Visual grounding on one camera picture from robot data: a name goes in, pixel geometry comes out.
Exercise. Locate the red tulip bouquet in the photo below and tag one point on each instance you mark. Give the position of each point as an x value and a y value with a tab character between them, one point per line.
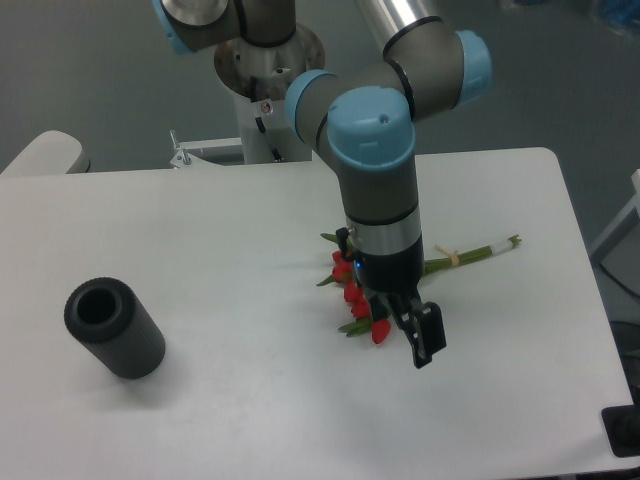
360	295

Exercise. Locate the white metal base frame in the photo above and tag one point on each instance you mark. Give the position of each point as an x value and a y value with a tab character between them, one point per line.
255	148

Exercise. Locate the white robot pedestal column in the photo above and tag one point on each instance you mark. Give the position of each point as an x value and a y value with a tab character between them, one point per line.
265	115

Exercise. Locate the white furniture at right edge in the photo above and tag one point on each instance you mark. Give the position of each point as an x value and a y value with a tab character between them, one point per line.
620	226

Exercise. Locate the black device at table edge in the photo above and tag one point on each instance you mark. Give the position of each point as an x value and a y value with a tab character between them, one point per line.
622	428

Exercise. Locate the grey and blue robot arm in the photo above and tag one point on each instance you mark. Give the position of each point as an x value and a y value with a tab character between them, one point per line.
362	125

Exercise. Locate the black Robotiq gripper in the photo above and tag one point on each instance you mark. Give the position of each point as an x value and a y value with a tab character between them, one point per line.
399	274

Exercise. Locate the white chair back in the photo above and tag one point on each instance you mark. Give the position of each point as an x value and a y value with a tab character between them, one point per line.
51	153

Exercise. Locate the dark grey ribbed vase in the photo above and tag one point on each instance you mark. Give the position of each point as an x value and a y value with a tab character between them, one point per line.
106	317

